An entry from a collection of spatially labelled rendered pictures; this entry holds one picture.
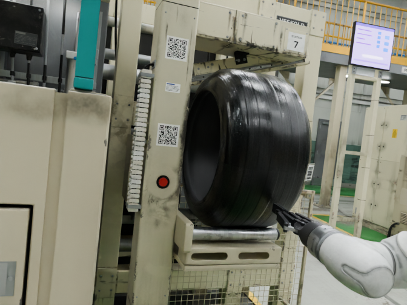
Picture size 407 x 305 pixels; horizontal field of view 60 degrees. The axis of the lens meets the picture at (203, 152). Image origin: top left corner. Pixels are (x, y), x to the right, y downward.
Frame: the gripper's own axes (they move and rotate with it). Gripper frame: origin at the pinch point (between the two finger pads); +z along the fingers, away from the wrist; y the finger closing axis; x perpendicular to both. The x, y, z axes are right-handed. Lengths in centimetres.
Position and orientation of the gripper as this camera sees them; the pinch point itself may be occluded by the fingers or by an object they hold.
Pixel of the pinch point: (280, 210)
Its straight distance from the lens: 116.1
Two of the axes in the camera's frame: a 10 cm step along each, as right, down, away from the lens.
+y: -9.4, -0.8, -3.4
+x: -1.5, 9.7, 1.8
